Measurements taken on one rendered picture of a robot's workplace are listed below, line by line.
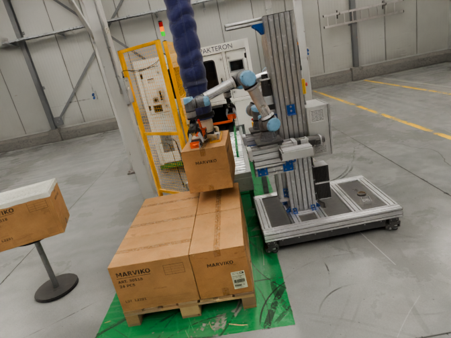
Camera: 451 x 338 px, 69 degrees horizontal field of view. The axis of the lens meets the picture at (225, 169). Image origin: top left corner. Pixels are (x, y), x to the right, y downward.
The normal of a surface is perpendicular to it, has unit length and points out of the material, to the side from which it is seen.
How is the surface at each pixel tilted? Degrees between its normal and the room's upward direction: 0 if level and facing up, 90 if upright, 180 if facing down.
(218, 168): 90
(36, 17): 90
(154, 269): 90
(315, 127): 90
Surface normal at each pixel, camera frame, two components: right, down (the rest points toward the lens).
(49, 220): 0.31, 0.26
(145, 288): 0.00, 0.33
